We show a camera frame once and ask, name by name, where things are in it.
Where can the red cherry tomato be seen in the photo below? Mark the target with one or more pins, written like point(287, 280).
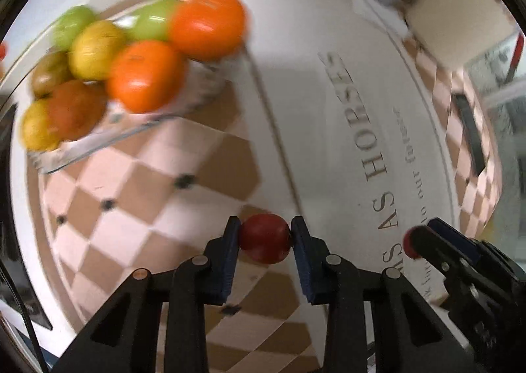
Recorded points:
point(408, 243)
point(265, 237)

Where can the yellow citrus fruit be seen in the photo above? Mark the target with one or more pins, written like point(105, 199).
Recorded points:
point(35, 130)
point(96, 50)

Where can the checkered printed table mat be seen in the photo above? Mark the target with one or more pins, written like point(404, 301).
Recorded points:
point(328, 130)

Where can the clear glass fruit bowl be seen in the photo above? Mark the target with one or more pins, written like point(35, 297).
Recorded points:
point(82, 151)

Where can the brown kiwi fruit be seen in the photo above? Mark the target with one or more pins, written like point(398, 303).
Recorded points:
point(49, 75)

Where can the beige cardboard box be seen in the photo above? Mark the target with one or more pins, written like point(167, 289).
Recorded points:
point(460, 15)

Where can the black smartphone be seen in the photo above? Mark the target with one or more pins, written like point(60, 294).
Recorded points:
point(472, 134)

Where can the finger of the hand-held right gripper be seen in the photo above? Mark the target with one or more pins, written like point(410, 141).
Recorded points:
point(452, 235)
point(431, 247)

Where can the red object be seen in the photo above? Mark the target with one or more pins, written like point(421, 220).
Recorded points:
point(515, 56)

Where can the red-brown apple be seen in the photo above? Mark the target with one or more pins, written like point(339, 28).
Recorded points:
point(76, 110)

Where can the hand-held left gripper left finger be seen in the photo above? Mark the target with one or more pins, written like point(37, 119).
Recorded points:
point(230, 262)

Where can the orange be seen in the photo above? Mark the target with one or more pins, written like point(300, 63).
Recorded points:
point(207, 26)
point(146, 77)

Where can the green apple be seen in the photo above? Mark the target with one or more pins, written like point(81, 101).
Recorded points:
point(72, 24)
point(154, 19)

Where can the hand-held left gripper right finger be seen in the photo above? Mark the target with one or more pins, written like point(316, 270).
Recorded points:
point(304, 264)

